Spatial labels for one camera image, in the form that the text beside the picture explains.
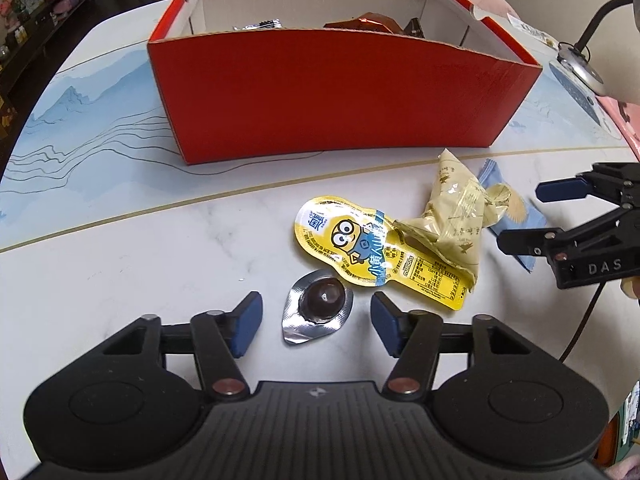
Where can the dark tv cabinet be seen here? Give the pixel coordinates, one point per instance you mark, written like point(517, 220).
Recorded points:
point(35, 15)

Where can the grey desk lamp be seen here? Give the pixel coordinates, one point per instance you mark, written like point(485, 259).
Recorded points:
point(582, 67)

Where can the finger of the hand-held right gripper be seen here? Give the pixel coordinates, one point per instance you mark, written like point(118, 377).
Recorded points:
point(525, 242)
point(560, 190)

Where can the yellow cartoon jelly pouch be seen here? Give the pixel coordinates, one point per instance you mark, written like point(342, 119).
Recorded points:
point(350, 240)

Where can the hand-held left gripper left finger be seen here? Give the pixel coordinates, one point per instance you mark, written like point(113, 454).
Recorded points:
point(247, 321)

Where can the small cream wrapper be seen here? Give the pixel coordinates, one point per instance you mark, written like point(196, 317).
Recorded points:
point(530, 30)

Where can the silver foil snack packet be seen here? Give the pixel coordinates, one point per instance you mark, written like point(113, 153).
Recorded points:
point(257, 24)

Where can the light blue snack packet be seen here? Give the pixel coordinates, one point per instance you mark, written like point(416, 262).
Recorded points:
point(532, 220)

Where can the person's right hand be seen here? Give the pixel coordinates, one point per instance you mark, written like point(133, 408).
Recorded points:
point(633, 287)

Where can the red cardboard box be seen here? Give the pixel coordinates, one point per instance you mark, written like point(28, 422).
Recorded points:
point(325, 95)

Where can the cream yellow snack packet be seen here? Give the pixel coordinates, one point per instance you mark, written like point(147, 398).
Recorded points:
point(450, 220)

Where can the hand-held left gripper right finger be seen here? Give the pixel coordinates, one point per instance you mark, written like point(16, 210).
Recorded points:
point(386, 322)

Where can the pink table mat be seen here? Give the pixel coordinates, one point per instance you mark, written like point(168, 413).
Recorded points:
point(625, 130)

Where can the black snack packet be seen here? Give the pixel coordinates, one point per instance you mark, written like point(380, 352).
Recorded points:
point(414, 28)

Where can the chocolate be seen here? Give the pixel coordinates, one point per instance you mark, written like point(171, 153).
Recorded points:
point(320, 300)

